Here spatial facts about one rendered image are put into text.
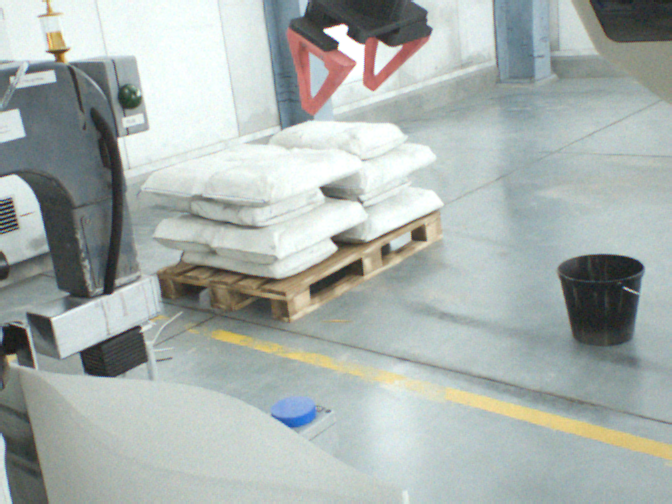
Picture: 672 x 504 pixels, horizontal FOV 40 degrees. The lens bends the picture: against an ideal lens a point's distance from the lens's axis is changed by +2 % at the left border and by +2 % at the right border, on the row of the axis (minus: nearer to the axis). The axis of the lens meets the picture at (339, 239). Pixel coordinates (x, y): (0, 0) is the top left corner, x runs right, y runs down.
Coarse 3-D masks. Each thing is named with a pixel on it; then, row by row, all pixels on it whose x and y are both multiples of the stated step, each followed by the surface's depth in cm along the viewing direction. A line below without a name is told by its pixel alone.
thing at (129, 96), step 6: (126, 84) 105; (132, 84) 106; (120, 90) 105; (126, 90) 105; (132, 90) 105; (138, 90) 106; (120, 96) 105; (126, 96) 105; (132, 96) 105; (138, 96) 105; (120, 102) 105; (126, 102) 105; (132, 102) 105; (138, 102) 106; (126, 108) 106; (132, 108) 106
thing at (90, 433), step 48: (48, 384) 89; (96, 384) 89; (144, 384) 87; (48, 432) 93; (96, 432) 79; (144, 432) 89; (192, 432) 86; (240, 432) 82; (288, 432) 75; (48, 480) 97; (96, 480) 83; (144, 480) 76; (192, 480) 73; (240, 480) 70; (288, 480) 69; (336, 480) 67
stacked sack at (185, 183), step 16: (240, 144) 441; (192, 160) 421; (208, 160) 413; (224, 160) 409; (240, 160) 406; (160, 176) 404; (176, 176) 397; (192, 176) 391; (208, 176) 391; (160, 192) 398; (176, 192) 391; (192, 192) 386
